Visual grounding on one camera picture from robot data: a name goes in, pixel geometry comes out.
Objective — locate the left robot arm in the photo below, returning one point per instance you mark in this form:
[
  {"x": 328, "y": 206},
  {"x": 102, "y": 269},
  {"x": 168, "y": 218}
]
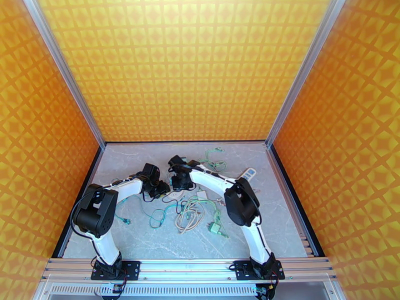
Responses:
[{"x": 104, "y": 246}]

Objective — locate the aluminium table side rail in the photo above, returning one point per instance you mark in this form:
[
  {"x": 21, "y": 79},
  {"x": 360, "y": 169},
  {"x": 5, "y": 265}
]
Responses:
[
  {"x": 94, "y": 166},
  {"x": 276, "y": 164}
]

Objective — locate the white power strip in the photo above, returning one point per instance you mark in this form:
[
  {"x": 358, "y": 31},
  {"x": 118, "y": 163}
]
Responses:
[{"x": 249, "y": 174}]

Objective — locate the small circuit board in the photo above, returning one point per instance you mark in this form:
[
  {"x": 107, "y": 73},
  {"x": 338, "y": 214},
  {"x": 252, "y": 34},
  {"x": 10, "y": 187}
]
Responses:
[
  {"x": 260, "y": 289},
  {"x": 116, "y": 288}
]

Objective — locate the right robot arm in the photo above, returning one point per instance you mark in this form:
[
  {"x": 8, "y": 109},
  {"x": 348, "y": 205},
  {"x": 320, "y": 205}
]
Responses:
[{"x": 256, "y": 243}]

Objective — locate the perforated metal panel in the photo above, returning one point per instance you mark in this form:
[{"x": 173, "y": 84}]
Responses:
[{"x": 187, "y": 290}]

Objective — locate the small white round socket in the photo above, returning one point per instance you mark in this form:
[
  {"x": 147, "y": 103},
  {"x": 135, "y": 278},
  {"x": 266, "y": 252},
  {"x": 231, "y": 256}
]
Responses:
[{"x": 176, "y": 195}]

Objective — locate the white plug adapter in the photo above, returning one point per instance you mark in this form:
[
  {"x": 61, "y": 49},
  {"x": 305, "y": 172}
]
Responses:
[{"x": 201, "y": 193}]

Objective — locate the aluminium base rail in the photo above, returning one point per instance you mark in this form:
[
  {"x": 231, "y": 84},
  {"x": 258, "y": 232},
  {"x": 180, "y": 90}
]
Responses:
[{"x": 187, "y": 269}]

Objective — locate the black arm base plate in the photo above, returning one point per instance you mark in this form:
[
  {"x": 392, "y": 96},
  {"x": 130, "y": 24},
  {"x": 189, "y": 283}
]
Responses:
[
  {"x": 132, "y": 269},
  {"x": 242, "y": 271}
]

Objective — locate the aluminium frame post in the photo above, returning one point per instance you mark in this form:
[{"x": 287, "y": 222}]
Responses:
[
  {"x": 305, "y": 68},
  {"x": 64, "y": 68}
]

